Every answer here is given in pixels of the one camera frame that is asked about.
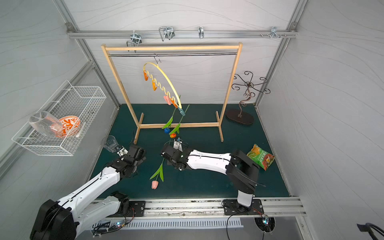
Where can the orange yellow tulip flower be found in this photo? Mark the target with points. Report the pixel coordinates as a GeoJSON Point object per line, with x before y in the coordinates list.
{"type": "Point", "coordinates": [176, 130]}

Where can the blue tulip flower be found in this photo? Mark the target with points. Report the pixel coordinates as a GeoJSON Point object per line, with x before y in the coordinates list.
{"type": "Point", "coordinates": [167, 126]}

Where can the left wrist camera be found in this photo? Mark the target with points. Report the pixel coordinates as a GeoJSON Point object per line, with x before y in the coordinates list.
{"type": "Point", "coordinates": [121, 151]}

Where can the metal hook bracket small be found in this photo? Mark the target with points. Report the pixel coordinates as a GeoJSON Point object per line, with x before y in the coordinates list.
{"type": "Point", "coordinates": [201, 32]}

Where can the pink clothes clip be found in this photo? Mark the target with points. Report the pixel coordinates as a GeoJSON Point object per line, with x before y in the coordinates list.
{"type": "Point", "coordinates": [168, 100]}

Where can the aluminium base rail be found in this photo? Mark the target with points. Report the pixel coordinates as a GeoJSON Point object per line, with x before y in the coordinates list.
{"type": "Point", "coordinates": [185, 208]}

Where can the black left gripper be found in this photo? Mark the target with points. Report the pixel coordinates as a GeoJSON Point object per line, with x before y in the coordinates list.
{"type": "Point", "coordinates": [139, 152]}

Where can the aluminium top rail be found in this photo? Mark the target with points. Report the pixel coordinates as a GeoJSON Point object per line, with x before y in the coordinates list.
{"type": "Point", "coordinates": [180, 34]}

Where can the teal clothes clip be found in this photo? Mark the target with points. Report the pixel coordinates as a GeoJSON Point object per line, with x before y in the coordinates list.
{"type": "Point", "coordinates": [182, 112]}

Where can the metal hook bracket left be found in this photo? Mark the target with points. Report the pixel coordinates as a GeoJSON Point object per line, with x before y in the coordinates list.
{"type": "Point", "coordinates": [135, 40]}

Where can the metal hook bracket middle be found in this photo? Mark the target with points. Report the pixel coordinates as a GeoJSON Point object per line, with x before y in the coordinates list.
{"type": "Point", "coordinates": [166, 33]}

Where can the white wire wall basket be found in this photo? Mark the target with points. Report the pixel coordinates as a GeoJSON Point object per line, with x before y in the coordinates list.
{"type": "Point", "coordinates": [68, 100]}

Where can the metal hook bracket right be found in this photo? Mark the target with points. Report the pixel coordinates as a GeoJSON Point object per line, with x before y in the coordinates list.
{"type": "Point", "coordinates": [273, 34]}

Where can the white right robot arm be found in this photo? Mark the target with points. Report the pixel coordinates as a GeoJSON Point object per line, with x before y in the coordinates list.
{"type": "Point", "coordinates": [237, 166]}

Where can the bronze wire jewelry stand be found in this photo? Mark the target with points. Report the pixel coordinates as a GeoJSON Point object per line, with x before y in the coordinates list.
{"type": "Point", "coordinates": [239, 115]}

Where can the wooden clothes rack frame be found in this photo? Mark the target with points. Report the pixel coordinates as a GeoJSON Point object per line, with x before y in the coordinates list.
{"type": "Point", "coordinates": [139, 123]}

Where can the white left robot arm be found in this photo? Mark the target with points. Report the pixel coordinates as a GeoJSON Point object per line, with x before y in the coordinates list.
{"type": "Point", "coordinates": [68, 217]}

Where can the pink tulip flower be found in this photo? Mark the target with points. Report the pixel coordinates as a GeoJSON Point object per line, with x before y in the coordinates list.
{"type": "Point", "coordinates": [159, 174]}

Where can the clear plastic pitcher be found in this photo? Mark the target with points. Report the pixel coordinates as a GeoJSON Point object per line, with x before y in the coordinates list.
{"type": "Point", "coordinates": [46, 124]}

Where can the clear faceted drinking glass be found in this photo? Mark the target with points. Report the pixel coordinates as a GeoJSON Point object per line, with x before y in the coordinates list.
{"type": "Point", "coordinates": [111, 144]}

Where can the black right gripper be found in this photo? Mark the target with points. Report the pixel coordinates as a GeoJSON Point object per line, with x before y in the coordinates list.
{"type": "Point", "coordinates": [167, 151]}

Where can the green snack bag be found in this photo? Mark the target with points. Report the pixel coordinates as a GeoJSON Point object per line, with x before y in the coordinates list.
{"type": "Point", "coordinates": [261, 157]}

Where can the orange white patterned bowl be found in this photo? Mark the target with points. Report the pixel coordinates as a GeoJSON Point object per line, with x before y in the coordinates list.
{"type": "Point", "coordinates": [69, 127]}

